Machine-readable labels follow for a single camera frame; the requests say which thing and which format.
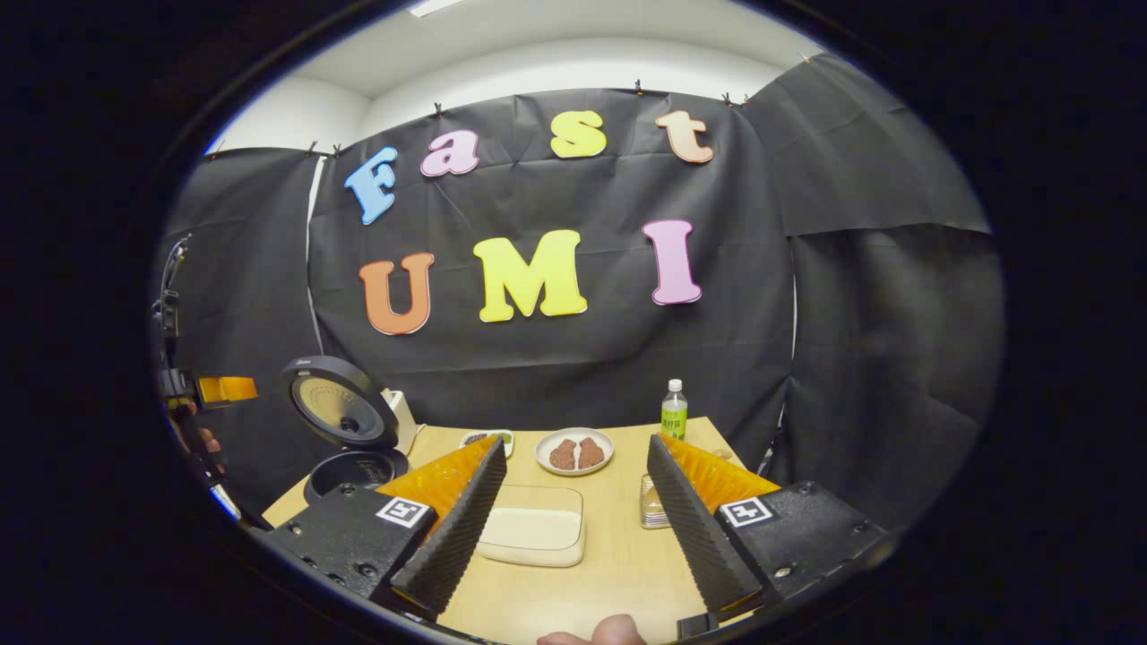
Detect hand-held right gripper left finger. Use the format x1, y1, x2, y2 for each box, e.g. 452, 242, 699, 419
267, 436, 508, 622

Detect green drink bottle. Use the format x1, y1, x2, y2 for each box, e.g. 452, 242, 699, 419
661, 379, 689, 441

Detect dark grey rice cooker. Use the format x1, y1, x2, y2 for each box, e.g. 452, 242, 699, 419
280, 356, 410, 507

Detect white divided bean dish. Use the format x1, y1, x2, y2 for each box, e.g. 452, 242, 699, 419
459, 430, 515, 460

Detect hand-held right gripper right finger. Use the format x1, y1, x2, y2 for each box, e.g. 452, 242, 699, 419
647, 434, 893, 624

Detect black backdrop cloth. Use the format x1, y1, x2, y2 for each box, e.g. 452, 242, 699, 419
157, 54, 1005, 529

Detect clear box of white rice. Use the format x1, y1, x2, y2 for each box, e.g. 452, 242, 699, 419
476, 486, 588, 568

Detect clear chopstick holder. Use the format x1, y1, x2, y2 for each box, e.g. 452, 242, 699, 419
640, 473, 672, 530

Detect white round plate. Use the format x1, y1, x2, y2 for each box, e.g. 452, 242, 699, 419
535, 427, 616, 477

